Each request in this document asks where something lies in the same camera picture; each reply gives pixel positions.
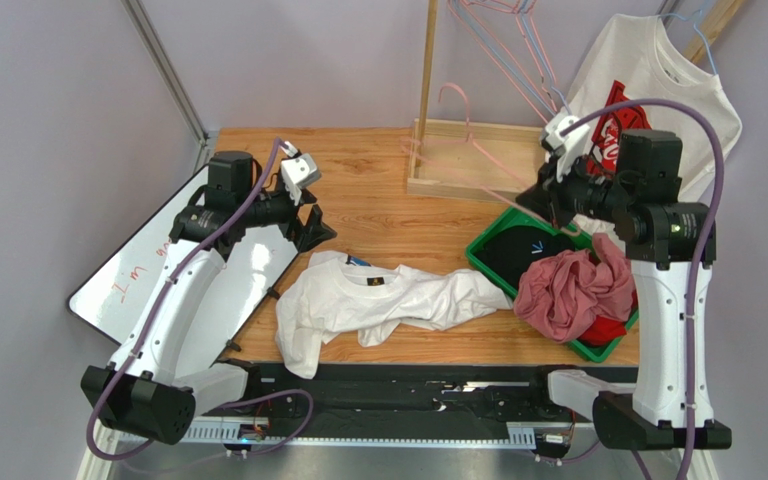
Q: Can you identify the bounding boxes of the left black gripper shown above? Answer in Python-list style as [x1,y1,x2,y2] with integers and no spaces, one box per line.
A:
[237,180,337,253]

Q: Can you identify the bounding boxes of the white flower print t-shirt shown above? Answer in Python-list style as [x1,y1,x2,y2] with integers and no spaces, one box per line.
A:
[275,251,512,379]

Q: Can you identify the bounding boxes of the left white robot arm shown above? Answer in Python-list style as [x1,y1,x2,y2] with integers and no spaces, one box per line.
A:
[69,146,335,445]

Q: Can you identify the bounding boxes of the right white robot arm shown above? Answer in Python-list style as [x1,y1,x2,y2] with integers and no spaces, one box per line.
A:
[516,129,732,451]

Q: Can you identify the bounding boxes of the wooden hanger rack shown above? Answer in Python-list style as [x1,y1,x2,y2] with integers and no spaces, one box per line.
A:
[407,0,748,204]

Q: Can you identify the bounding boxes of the pink crumpled shirt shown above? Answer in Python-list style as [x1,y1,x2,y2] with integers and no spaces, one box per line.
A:
[513,233,635,343]

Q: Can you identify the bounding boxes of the white t-shirt red print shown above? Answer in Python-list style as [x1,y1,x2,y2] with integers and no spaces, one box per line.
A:
[569,14,742,202]

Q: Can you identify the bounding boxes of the blue hanger holding shirt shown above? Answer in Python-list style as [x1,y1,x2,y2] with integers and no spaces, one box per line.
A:
[658,7,719,76]

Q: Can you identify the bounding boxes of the green plastic bin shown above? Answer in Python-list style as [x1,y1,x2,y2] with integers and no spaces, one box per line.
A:
[465,208,639,363]

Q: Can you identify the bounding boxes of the whiteboard with red writing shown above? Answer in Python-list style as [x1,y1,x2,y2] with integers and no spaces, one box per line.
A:
[69,169,298,376]

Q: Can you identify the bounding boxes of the black garment in bin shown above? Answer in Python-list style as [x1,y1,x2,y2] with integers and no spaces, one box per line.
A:
[473,225,576,297]

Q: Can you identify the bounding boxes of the red garment in bin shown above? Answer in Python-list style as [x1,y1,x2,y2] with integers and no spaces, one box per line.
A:
[578,316,627,348]

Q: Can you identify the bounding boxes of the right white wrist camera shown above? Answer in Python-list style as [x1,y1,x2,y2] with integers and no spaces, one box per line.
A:
[540,113,590,183]

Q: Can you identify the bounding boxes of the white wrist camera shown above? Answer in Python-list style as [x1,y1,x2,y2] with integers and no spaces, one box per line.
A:
[540,113,590,183]
[280,142,321,206]

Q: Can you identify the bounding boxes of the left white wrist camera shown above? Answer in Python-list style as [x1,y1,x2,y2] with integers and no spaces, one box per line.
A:
[280,142,321,206]

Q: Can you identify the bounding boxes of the aluminium corner frame post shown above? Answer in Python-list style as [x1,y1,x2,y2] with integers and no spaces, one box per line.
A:
[121,0,217,169]

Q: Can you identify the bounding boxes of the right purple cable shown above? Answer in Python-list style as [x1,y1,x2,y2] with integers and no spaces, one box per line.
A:
[534,98,726,480]

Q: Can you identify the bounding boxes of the purple cable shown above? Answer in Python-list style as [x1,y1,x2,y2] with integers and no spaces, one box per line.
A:
[534,98,726,480]
[85,137,315,462]

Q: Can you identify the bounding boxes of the blue wire hanger on rack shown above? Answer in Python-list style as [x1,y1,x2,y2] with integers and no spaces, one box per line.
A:
[455,0,576,121]

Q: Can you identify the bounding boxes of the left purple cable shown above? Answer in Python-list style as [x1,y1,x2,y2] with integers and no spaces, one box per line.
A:
[85,137,315,462]

